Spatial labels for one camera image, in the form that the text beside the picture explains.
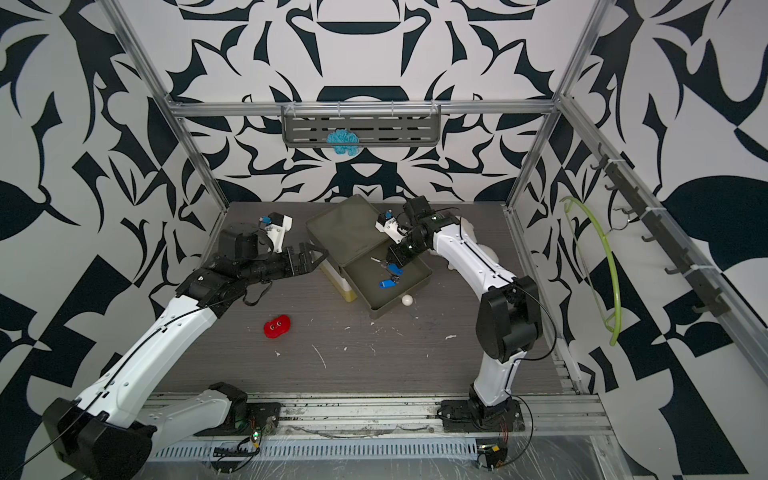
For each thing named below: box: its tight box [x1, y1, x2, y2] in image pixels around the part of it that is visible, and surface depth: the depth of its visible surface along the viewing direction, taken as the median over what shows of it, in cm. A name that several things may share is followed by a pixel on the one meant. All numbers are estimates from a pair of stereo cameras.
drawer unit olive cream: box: [306, 194, 423, 315], surface depth 84 cm
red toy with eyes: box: [264, 314, 291, 339], surface depth 88 cm
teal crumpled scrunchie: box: [326, 128, 360, 156], surface depth 93 cm
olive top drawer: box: [340, 242, 433, 319], surface depth 82 cm
